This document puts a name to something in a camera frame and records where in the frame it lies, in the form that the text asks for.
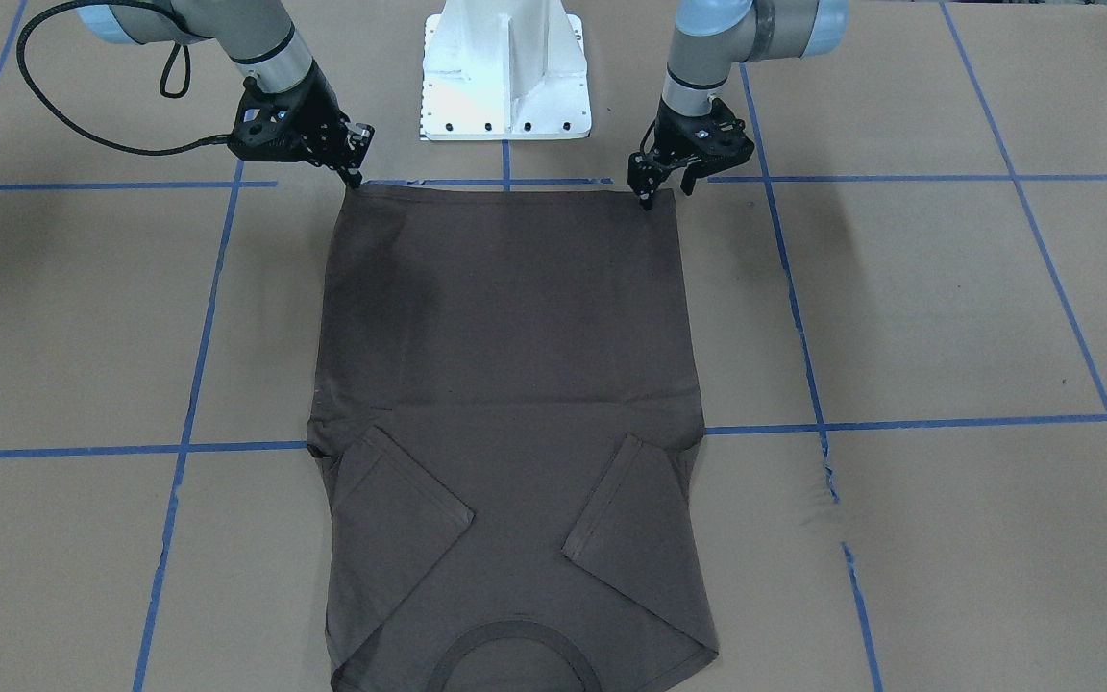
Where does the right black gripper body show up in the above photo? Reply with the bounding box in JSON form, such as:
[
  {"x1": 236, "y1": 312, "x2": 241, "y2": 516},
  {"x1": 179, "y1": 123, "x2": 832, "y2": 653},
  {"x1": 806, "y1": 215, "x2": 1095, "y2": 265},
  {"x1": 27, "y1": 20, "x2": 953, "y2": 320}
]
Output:
[{"x1": 227, "y1": 64, "x2": 374, "y2": 180}]

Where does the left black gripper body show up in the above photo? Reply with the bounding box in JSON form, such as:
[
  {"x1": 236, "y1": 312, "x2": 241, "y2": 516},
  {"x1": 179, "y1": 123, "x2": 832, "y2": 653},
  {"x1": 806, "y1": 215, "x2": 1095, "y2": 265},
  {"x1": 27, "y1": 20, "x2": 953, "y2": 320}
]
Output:
[{"x1": 627, "y1": 99, "x2": 755, "y2": 193}]

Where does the brown t-shirt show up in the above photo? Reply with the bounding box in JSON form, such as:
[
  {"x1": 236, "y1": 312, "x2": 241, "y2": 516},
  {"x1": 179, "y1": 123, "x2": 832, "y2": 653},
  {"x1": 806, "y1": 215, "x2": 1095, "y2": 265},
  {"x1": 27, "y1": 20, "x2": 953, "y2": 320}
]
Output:
[{"x1": 307, "y1": 185, "x2": 720, "y2": 691}]

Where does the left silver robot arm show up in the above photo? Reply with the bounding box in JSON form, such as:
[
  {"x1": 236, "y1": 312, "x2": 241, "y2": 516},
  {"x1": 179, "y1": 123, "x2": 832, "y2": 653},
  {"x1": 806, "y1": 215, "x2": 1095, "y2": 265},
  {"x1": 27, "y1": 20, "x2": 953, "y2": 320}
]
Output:
[{"x1": 627, "y1": 1, "x2": 849, "y2": 210}]

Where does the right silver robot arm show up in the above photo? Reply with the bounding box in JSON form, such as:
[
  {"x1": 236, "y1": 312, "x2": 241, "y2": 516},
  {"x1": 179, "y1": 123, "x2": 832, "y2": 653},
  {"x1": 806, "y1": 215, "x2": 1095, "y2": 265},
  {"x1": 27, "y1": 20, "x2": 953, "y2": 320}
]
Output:
[{"x1": 76, "y1": 1, "x2": 374, "y2": 189}]

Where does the white pedestal column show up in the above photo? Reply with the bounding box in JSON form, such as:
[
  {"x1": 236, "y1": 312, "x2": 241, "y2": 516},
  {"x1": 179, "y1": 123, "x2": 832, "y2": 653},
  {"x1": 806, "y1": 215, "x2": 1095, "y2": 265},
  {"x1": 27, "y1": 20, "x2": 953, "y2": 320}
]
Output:
[{"x1": 420, "y1": 1, "x2": 593, "y2": 141}]

